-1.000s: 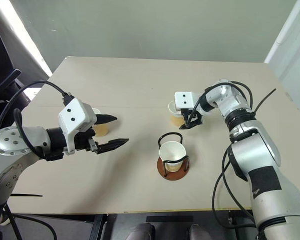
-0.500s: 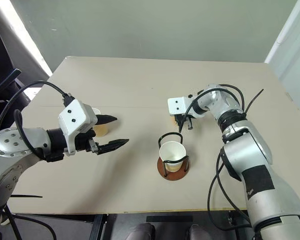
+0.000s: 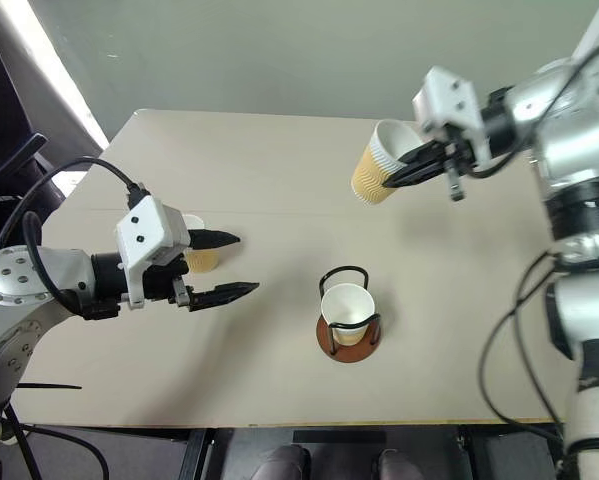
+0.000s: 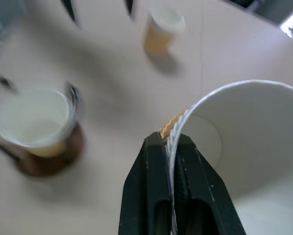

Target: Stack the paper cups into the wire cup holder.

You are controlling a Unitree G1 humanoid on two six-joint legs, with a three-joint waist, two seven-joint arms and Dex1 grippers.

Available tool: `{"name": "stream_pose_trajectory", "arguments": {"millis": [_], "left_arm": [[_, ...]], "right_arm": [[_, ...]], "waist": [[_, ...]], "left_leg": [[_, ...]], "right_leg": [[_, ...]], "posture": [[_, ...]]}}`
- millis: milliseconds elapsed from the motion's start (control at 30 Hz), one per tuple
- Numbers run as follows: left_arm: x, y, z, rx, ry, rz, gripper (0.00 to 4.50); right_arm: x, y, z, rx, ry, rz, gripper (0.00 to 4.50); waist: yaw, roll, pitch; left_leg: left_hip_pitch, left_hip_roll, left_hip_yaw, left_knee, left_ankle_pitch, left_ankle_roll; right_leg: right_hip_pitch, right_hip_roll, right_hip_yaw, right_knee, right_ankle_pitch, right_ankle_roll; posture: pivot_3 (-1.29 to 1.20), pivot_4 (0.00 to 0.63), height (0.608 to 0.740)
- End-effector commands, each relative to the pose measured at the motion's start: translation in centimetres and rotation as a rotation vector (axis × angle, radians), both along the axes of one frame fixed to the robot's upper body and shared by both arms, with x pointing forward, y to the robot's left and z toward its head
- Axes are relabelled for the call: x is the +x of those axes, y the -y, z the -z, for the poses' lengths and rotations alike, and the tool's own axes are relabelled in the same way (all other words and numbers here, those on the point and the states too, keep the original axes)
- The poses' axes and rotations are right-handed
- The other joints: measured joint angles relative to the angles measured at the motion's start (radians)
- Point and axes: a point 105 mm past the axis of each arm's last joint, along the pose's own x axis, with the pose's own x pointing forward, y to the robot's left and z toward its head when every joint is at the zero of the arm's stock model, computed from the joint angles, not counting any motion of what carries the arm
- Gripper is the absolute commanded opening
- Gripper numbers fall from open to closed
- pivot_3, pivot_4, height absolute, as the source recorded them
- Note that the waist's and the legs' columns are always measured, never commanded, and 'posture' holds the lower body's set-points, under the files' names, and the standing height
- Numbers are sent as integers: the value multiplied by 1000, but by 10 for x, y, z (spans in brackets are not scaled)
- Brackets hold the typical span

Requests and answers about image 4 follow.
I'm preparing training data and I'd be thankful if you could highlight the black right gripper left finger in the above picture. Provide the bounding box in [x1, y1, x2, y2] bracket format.
[118, 131, 173, 235]

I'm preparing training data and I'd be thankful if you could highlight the white paper cup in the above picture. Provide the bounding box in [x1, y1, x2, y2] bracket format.
[159, 79, 293, 235]

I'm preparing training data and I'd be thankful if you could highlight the dark grey background furniture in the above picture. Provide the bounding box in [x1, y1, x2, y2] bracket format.
[227, 0, 293, 26]

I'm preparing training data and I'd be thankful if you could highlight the wire cup holder wooden base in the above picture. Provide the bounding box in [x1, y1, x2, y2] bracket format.
[0, 74, 86, 177]

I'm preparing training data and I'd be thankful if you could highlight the ribbed brown paper cup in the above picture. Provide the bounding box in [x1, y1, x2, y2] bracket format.
[0, 89, 76, 158]
[142, 7, 186, 56]

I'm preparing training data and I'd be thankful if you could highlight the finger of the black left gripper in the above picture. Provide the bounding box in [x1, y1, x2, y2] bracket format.
[60, 0, 78, 23]
[124, 0, 135, 17]

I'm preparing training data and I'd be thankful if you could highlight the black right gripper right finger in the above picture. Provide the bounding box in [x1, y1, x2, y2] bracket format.
[172, 133, 248, 235]

